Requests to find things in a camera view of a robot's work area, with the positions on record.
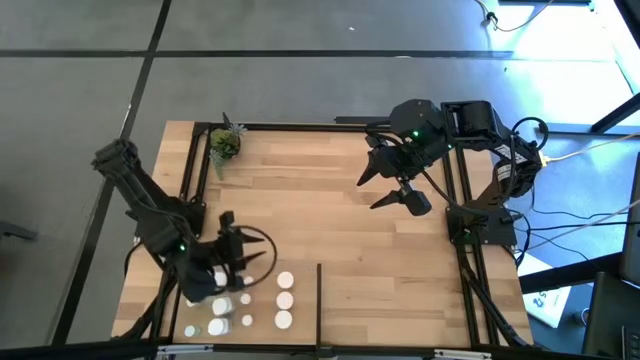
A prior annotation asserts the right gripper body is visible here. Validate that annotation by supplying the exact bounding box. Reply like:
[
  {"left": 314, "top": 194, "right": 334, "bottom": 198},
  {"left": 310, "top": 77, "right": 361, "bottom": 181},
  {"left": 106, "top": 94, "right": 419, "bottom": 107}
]
[{"left": 367, "top": 127, "right": 451, "bottom": 182}]

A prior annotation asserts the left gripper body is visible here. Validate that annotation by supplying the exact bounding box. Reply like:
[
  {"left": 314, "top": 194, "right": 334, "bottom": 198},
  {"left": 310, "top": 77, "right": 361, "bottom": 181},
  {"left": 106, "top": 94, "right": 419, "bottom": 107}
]
[{"left": 199, "top": 233, "right": 247, "bottom": 294}]

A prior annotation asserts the black rectangular bar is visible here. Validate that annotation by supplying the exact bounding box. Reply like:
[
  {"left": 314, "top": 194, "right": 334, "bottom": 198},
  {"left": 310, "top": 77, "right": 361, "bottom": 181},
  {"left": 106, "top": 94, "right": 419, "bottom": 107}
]
[{"left": 333, "top": 114, "right": 392, "bottom": 126}]

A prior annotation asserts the green succulent plant in pot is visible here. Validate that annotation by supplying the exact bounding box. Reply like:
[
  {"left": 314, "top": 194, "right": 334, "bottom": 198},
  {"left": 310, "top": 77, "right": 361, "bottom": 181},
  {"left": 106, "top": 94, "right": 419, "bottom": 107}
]
[{"left": 208, "top": 112, "right": 248, "bottom": 181}]

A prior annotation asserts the white printed paper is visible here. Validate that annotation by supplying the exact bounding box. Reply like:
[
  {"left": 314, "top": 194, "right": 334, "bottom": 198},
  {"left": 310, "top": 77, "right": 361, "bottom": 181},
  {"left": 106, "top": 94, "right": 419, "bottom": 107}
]
[{"left": 517, "top": 252, "right": 572, "bottom": 330}]

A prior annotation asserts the black desk leg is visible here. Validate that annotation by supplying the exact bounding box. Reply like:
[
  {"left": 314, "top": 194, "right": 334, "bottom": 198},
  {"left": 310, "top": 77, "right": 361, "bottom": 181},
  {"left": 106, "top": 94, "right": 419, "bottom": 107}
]
[
  {"left": 518, "top": 251, "right": 624, "bottom": 296},
  {"left": 542, "top": 92, "right": 640, "bottom": 137}
]

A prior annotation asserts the grey chair base leg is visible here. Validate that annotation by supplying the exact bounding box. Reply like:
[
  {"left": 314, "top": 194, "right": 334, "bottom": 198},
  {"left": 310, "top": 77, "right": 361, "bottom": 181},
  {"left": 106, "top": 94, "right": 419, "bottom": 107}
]
[{"left": 0, "top": 219, "right": 39, "bottom": 242}]

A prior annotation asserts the black computer case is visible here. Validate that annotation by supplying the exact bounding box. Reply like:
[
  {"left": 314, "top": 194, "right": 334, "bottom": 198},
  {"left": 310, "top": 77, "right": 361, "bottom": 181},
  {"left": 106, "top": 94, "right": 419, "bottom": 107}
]
[{"left": 582, "top": 272, "right": 640, "bottom": 359}]

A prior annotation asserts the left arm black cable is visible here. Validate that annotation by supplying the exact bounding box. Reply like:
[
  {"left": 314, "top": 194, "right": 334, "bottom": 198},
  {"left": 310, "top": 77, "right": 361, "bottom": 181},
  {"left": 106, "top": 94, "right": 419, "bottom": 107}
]
[{"left": 229, "top": 224, "right": 279, "bottom": 292}]

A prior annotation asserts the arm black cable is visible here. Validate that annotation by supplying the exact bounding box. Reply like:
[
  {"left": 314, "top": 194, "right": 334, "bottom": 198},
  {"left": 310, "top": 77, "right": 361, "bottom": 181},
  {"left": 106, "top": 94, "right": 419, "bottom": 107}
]
[
  {"left": 229, "top": 224, "right": 279, "bottom": 292},
  {"left": 419, "top": 117, "right": 550, "bottom": 219}
]

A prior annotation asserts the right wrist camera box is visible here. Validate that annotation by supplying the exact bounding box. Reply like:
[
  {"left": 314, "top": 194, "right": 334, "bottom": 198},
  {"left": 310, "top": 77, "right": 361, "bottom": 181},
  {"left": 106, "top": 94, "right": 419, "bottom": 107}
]
[{"left": 402, "top": 188, "right": 434, "bottom": 217}]

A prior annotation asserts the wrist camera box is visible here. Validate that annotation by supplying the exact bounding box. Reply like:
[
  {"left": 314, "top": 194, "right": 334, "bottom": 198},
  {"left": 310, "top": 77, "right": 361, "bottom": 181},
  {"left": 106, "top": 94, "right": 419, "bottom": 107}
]
[
  {"left": 218, "top": 210, "right": 237, "bottom": 236},
  {"left": 402, "top": 188, "right": 434, "bottom": 217}
]

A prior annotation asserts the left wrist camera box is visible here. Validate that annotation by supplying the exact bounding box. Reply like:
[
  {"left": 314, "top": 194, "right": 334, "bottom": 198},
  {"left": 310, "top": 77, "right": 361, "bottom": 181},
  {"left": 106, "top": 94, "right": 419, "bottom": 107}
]
[{"left": 218, "top": 210, "right": 237, "bottom": 236}]

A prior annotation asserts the black aluminium table frame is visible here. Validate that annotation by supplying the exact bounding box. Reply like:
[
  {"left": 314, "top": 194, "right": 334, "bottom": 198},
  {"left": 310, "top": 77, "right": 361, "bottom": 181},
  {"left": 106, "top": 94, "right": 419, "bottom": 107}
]
[{"left": 112, "top": 121, "right": 534, "bottom": 360}]

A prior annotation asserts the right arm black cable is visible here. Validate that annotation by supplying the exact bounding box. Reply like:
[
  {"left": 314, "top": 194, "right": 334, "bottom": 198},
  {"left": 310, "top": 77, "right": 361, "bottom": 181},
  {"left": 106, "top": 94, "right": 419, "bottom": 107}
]
[{"left": 419, "top": 117, "right": 550, "bottom": 219}]

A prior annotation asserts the silver aluminium bracket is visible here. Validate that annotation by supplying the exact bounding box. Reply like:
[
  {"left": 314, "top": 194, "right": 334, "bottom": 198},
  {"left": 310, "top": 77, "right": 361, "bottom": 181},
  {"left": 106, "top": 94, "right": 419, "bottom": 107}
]
[
  {"left": 433, "top": 348, "right": 495, "bottom": 360},
  {"left": 156, "top": 343, "right": 215, "bottom": 355}
]

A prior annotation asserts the beige floor cable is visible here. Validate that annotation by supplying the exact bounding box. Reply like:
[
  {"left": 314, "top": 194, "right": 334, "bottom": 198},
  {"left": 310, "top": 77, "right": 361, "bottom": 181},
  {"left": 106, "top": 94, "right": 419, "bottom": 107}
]
[{"left": 474, "top": 0, "right": 556, "bottom": 34}]

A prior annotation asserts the yellow extension cord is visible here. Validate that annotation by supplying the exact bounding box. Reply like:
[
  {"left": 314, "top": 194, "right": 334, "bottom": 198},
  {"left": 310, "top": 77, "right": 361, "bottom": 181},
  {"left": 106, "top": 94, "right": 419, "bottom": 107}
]
[{"left": 537, "top": 133, "right": 640, "bottom": 169}]

